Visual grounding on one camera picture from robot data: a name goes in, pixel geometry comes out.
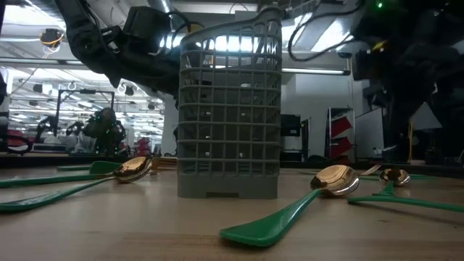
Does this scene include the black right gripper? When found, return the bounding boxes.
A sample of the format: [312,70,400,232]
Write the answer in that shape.
[352,39,436,109]

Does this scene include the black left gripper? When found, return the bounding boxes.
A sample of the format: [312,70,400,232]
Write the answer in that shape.
[144,43,181,97]

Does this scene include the grey plastic cutlery basket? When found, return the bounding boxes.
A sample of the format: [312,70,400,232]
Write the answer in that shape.
[176,5,284,199]

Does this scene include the white panel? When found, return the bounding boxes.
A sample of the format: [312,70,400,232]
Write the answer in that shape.
[411,103,443,131]

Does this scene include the whiteboard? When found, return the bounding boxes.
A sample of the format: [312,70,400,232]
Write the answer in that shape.
[355,107,385,160]

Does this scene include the rack with red bins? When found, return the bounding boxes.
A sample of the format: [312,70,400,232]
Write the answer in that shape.
[325,106,357,164]

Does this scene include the black robot arms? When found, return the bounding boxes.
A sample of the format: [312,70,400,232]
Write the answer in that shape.
[82,107,127,156]

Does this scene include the black monitor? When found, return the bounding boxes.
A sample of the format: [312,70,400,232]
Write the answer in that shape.
[281,114,302,138]

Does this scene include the silver ventilation duct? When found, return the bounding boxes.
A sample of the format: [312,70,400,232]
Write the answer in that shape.
[147,0,175,14]

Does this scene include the yellow cable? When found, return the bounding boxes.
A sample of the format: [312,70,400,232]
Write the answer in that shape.
[407,119,415,163]

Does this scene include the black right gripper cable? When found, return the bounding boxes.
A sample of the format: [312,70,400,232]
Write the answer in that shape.
[286,0,363,62]

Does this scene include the black table frame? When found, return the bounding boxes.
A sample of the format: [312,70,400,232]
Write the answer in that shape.
[0,152,464,179]

